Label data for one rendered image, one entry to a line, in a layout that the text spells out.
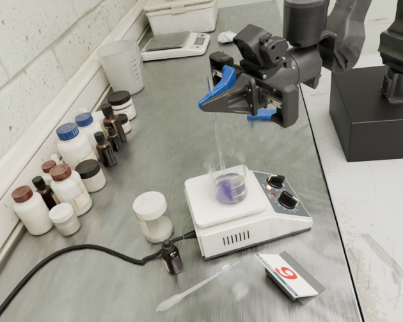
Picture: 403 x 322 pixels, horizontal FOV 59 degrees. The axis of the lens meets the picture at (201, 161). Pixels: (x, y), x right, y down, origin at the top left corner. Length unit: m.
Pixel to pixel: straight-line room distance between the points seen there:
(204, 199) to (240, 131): 0.35
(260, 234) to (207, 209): 0.10
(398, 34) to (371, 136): 0.19
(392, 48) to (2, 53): 0.81
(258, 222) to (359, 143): 0.30
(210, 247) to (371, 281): 0.25
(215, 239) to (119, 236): 0.21
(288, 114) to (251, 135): 0.43
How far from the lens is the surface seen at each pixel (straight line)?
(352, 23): 0.62
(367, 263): 0.64
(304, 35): 0.56
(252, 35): 0.51
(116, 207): 0.79
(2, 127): 0.91
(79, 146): 0.85
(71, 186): 0.76
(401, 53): 0.75
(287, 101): 0.47
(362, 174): 0.79
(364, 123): 0.77
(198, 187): 0.64
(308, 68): 0.58
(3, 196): 0.83
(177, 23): 1.67
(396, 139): 0.81
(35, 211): 0.78
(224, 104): 0.51
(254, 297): 0.59
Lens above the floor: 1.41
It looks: 37 degrees down
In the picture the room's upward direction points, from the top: 12 degrees counter-clockwise
